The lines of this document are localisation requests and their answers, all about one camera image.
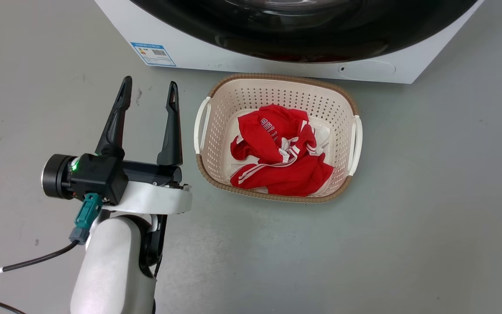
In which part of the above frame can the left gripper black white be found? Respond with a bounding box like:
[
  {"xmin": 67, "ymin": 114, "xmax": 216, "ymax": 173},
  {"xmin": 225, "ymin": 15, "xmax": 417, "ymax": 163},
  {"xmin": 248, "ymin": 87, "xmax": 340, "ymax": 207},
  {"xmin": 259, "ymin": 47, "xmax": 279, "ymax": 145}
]
[{"xmin": 41, "ymin": 76, "xmax": 193, "ymax": 215}]

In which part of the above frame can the dark glass washing machine door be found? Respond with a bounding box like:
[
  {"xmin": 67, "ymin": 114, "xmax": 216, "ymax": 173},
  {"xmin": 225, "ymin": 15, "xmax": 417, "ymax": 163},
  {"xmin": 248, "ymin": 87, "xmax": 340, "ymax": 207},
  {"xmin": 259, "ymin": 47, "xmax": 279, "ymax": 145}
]
[{"xmin": 129, "ymin": 0, "xmax": 478, "ymax": 64}]

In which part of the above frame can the white washing machine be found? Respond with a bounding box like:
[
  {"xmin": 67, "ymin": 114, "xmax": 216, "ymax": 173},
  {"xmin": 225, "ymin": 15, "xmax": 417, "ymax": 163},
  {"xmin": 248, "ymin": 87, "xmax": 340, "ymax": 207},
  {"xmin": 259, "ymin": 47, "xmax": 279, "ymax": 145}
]
[{"xmin": 94, "ymin": 0, "xmax": 485, "ymax": 84}]

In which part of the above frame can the blue white energy label sticker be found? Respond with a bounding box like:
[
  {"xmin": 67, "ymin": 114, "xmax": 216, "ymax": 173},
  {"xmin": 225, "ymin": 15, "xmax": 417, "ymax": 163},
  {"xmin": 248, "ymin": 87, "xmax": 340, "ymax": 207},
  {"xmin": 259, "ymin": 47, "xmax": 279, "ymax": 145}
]
[{"xmin": 130, "ymin": 42, "xmax": 176, "ymax": 67}]

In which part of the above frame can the beige plastic laundry basket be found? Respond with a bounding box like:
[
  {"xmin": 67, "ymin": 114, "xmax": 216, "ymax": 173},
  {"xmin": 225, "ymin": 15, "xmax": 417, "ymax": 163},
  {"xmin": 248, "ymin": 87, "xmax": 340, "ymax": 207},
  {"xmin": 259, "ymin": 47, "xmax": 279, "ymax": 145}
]
[{"xmin": 193, "ymin": 73, "xmax": 363, "ymax": 204}]

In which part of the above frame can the red garment with white stripes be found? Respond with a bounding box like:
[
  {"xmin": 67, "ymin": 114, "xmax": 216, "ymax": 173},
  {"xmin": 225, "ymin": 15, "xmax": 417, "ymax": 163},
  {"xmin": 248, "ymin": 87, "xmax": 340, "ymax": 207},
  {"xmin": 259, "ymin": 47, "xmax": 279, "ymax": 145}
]
[{"xmin": 230, "ymin": 104, "xmax": 334, "ymax": 197}]

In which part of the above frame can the white oval filter cover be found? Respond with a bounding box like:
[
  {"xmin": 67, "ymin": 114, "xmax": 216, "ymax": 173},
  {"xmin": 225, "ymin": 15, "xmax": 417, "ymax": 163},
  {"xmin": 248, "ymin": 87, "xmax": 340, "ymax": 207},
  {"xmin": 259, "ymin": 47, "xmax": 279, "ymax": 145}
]
[{"xmin": 337, "ymin": 60, "xmax": 396, "ymax": 81}]

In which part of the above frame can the black cable with teal connector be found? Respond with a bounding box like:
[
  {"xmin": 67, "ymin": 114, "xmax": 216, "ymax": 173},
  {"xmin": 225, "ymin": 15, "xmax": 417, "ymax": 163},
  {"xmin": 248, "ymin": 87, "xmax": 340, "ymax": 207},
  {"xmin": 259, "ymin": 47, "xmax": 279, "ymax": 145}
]
[{"xmin": 0, "ymin": 193, "xmax": 104, "ymax": 280}]

